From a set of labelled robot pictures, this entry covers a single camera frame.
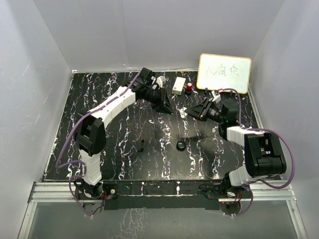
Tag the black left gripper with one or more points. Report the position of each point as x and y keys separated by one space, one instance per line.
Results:
x=159 y=106

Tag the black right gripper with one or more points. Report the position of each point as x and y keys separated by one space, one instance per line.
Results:
x=200 y=109

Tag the white earbud charging case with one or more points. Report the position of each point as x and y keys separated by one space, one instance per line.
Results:
x=183 y=113

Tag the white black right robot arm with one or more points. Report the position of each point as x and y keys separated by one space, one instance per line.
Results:
x=263 y=155

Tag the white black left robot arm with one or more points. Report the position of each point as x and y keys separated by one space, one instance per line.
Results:
x=90 y=136

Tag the black round earbud case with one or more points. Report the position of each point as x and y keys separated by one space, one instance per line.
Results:
x=181 y=145

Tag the green white cardboard box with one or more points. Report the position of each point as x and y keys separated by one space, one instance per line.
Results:
x=178 y=86

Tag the red capped small bottle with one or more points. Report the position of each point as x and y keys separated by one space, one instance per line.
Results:
x=188 y=89

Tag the yellow framed whiteboard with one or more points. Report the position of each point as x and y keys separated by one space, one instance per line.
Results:
x=223 y=72

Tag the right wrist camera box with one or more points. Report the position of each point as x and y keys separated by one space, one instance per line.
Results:
x=216 y=97

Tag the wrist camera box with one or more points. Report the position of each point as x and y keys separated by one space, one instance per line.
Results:
x=160 y=80
x=216 y=97

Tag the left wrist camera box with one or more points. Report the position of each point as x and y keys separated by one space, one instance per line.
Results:
x=160 y=80

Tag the aluminium frame rail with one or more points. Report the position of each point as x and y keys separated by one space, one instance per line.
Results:
x=161 y=210

